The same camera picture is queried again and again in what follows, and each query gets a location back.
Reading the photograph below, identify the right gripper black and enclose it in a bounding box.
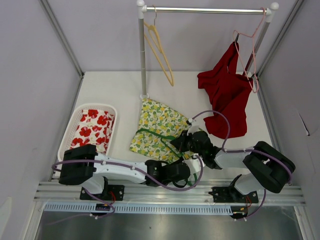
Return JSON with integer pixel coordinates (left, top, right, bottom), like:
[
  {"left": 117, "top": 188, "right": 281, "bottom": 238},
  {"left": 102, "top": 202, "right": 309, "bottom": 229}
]
[{"left": 171, "top": 129, "right": 205, "bottom": 158}]

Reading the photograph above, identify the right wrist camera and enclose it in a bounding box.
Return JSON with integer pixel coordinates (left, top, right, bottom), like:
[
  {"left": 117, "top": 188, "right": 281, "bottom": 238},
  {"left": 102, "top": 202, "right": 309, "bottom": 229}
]
[{"left": 187, "top": 118, "right": 202, "bottom": 136}]

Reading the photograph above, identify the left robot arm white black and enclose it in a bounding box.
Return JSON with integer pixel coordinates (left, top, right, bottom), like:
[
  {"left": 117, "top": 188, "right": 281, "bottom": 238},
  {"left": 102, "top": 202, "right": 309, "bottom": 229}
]
[{"left": 58, "top": 144, "right": 191, "bottom": 200}]

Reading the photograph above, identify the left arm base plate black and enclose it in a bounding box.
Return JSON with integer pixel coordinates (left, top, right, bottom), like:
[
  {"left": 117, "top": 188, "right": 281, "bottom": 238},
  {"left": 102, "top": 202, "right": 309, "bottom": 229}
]
[{"left": 79, "top": 184, "right": 125, "bottom": 201}]

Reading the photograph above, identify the yellow plastic hanger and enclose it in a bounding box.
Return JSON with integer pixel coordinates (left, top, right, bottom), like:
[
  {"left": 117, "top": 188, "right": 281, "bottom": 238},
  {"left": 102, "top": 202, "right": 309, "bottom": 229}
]
[{"left": 143, "top": 16, "right": 175, "bottom": 87}]

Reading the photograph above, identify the white plastic basket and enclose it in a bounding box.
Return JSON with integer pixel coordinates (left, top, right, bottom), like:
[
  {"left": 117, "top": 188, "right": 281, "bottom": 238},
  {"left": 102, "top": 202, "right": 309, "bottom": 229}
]
[{"left": 57, "top": 103, "right": 118, "bottom": 162}]

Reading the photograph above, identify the red garment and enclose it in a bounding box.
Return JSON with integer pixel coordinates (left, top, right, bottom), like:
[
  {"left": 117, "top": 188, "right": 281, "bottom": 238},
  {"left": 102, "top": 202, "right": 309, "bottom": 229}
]
[{"left": 197, "top": 42, "right": 253, "bottom": 139}]

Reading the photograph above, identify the clothes rack metal white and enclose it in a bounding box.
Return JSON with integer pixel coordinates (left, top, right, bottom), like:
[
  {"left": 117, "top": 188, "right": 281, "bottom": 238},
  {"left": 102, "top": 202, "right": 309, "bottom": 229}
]
[{"left": 136, "top": 0, "right": 279, "bottom": 98}]

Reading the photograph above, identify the right aluminium frame post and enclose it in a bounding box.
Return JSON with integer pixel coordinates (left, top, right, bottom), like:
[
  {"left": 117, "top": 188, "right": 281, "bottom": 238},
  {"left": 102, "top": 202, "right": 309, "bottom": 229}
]
[{"left": 257, "top": 0, "right": 308, "bottom": 77}]

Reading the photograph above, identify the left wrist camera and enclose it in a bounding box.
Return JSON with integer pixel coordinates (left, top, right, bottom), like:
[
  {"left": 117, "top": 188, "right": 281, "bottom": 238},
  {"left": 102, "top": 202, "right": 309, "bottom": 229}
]
[{"left": 182, "top": 154, "right": 205, "bottom": 175}]

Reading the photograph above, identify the green plastic hanger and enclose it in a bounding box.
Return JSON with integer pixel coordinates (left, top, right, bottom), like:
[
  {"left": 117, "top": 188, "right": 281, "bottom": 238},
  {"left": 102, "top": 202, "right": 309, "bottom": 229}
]
[{"left": 136, "top": 128, "right": 198, "bottom": 188}]

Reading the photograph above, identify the aluminium frame post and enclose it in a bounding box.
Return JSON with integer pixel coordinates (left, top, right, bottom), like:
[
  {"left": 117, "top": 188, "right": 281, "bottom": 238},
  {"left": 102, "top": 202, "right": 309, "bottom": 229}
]
[
  {"left": 257, "top": 0, "right": 308, "bottom": 77},
  {"left": 38, "top": 0, "right": 85, "bottom": 78}
]

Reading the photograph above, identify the lemon print skirt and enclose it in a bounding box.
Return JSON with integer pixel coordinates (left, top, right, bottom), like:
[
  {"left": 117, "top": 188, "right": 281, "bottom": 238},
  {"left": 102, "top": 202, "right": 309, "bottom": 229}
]
[{"left": 129, "top": 98, "right": 189, "bottom": 163}]

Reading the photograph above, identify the aluminium rail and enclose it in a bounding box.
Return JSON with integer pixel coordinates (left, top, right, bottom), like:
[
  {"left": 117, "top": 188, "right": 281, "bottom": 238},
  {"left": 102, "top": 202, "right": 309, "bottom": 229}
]
[{"left": 34, "top": 179, "right": 306, "bottom": 207}]

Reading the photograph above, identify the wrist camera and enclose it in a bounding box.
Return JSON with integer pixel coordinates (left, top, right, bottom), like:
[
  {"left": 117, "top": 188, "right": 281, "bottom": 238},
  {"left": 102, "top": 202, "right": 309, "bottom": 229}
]
[
  {"left": 187, "top": 118, "right": 202, "bottom": 136},
  {"left": 182, "top": 154, "right": 205, "bottom": 175}
]

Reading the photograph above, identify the red flower print cloth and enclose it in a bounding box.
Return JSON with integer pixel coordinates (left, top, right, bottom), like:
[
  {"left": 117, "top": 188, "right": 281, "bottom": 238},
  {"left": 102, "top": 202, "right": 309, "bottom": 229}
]
[{"left": 69, "top": 109, "right": 115, "bottom": 154}]

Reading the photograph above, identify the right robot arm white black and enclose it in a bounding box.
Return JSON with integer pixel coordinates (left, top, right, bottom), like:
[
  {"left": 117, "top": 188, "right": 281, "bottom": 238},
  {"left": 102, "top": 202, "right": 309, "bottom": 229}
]
[{"left": 170, "top": 130, "right": 296, "bottom": 202}]

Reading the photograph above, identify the pink wire hanger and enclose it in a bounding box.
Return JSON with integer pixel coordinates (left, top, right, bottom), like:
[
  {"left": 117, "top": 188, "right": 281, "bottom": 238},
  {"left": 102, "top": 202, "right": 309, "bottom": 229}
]
[{"left": 232, "top": 7, "right": 267, "bottom": 94}]

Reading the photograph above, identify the left aluminium frame post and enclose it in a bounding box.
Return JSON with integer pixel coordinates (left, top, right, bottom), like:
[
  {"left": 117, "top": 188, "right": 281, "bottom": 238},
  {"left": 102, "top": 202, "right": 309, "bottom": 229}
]
[{"left": 38, "top": 0, "right": 85, "bottom": 78}]

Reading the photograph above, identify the white slotted cable duct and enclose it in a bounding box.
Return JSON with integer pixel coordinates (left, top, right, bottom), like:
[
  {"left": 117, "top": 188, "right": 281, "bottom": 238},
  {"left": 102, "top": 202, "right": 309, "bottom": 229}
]
[{"left": 44, "top": 201, "right": 233, "bottom": 216}]

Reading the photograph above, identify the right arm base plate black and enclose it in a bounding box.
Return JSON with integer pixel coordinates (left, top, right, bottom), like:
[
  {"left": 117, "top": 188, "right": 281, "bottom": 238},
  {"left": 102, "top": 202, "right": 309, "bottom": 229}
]
[{"left": 208, "top": 186, "right": 259, "bottom": 204}]

